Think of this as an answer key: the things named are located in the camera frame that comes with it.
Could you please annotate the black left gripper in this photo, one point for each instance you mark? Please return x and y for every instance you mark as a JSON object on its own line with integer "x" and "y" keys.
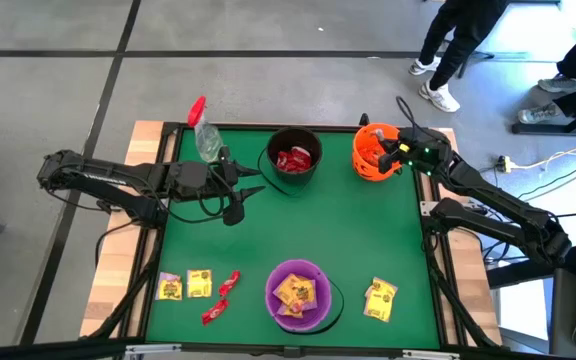
{"x": 223, "y": 180}

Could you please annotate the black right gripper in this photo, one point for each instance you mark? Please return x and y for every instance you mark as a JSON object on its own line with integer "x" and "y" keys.
{"x": 425, "y": 152}

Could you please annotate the orange Reese's candy pack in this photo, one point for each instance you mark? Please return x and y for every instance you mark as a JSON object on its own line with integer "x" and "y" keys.
{"x": 374, "y": 146}
{"x": 370, "y": 160}

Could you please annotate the yellow candy pack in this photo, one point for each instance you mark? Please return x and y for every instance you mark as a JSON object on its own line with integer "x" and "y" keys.
{"x": 199, "y": 283}
{"x": 380, "y": 300}
{"x": 286, "y": 290}
{"x": 288, "y": 310}

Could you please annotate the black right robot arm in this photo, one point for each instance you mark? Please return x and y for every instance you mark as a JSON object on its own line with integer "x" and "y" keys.
{"x": 498, "y": 197}

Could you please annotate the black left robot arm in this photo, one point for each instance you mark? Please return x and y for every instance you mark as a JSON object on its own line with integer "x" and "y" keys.
{"x": 118, "y": 175}

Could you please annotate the orange pumpkin bucket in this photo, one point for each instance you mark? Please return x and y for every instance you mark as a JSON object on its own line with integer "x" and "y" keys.
{"x": 363, "y": 170}

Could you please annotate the small black clamp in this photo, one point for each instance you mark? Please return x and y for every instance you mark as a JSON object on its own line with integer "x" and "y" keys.
{"x": 364, "y": 120}

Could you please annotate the clear spray bottle red trigger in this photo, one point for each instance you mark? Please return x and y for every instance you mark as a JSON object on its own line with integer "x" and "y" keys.
{"x": 207, "y": 140}

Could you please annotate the black pumpkin bucket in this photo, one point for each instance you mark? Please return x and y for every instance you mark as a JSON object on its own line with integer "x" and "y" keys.
{"x": 298, "y": 137}

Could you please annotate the green table mat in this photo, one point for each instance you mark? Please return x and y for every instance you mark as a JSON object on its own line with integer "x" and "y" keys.
{"x": 343, "y": 225}

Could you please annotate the purple pumpkin bucket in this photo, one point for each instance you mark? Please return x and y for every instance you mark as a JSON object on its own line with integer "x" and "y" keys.
{"x": 324, "y": 300}

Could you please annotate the black desk leg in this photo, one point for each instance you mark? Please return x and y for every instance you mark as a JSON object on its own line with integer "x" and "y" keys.
{"x": 543, "y": 129}

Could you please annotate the black side desk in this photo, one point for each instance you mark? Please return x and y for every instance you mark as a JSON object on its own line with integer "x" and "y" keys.
{"x": 528, "y": 275}

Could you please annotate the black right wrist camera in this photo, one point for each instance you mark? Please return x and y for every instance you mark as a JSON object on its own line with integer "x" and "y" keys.
{"x": 389, "y": 164}

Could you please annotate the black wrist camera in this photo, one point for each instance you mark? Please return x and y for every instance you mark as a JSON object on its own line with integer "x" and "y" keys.
{"x": 389, "y": 164}
{"x": 233, "y": 214}

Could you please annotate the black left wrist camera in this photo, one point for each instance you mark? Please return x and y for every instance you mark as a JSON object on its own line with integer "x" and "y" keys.
{"x": 233, "y": 214}

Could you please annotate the black aluminium rig frame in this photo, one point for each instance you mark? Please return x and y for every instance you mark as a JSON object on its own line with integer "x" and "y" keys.
{"x": 43, "y": 350}

